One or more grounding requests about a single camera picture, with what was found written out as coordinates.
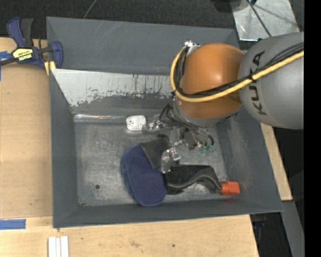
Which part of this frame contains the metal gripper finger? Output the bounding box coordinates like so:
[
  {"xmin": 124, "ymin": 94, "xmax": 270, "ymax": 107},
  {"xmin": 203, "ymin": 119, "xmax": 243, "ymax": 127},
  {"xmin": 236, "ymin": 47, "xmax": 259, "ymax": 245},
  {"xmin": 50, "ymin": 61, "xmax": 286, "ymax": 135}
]
[
  {"xmin": 161, "ymin": 148, "xmax": 181, "ymax": 174},
  {"xmin": 142, "ymin": 120, "xmax": 165, "ymax": 133}
]

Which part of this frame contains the small white rounded object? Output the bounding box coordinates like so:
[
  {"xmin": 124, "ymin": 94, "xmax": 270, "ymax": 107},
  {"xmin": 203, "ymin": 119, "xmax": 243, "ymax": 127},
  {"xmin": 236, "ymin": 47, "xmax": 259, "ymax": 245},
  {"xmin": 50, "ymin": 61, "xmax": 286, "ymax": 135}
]
[{"xmin": 126, "ymin": 115, "xmax": 147, "ymax": 131}]

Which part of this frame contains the black tool with orange tip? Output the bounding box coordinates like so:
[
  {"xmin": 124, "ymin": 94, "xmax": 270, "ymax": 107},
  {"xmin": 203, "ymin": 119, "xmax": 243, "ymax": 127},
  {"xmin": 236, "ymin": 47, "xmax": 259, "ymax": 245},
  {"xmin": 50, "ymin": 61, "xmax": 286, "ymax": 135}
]
[{"xmin": 162, "ymin": 164, "xmax": 241, "ymax": 196}]

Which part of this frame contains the blue dotted cloth pouch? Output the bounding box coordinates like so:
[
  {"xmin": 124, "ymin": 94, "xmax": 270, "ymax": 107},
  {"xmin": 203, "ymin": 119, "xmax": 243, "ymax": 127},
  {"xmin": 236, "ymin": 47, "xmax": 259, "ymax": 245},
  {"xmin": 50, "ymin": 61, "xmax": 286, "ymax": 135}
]
[{"xmin": 120, "ymin": 145, "xmax": 167, "ymax": 207}]

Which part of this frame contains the grey metal bin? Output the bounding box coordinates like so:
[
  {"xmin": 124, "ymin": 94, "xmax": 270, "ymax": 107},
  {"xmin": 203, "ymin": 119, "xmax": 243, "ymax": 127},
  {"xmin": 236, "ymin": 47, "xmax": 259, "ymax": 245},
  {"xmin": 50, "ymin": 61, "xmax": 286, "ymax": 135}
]
[{"xmin": 45, "ymin": 16, "xmax": 285, "ymax": 229}]

